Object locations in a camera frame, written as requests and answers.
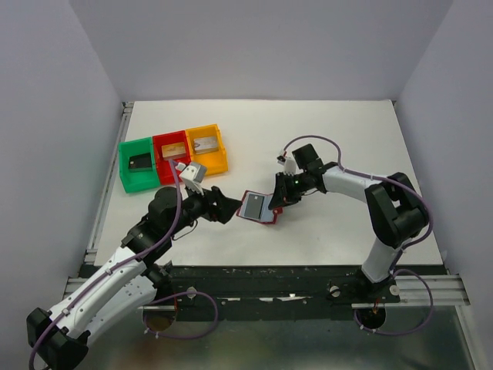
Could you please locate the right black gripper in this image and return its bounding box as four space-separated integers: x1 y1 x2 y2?
268 171 310 210

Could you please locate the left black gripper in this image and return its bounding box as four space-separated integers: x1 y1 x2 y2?
167 180 243 237

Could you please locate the red leather card holder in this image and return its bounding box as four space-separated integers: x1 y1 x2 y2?
236 190 283 225

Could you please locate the black VIP card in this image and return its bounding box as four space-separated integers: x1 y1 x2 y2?
244 193 265 219

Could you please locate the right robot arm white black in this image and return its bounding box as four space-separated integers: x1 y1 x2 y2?
268 144 432 302

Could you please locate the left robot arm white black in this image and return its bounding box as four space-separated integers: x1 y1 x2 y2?
26 187 242 369

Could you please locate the silver card in yellow bin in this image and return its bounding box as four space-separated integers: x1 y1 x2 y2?
193 136 219 154

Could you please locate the gold card in red bin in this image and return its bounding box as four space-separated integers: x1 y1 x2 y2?
161 142 187 160

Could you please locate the black card in green bin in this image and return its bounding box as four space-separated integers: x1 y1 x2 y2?
128 153 153 172

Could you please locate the yellow plastic bin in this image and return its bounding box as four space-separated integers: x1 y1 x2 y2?
185 124 229 177

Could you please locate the red plastic bin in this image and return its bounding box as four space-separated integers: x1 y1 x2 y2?
153 130 191 185

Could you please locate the green plastic bin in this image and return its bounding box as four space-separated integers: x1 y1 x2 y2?
118 136 159 193

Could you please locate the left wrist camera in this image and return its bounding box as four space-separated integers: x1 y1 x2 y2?
175 161 207 195

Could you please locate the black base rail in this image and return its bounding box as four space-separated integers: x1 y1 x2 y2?
143 265 400 321

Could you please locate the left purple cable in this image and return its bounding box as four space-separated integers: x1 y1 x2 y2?
29 157 220 367

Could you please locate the aluminium frame rail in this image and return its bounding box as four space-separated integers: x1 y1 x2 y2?
62 102 134 298

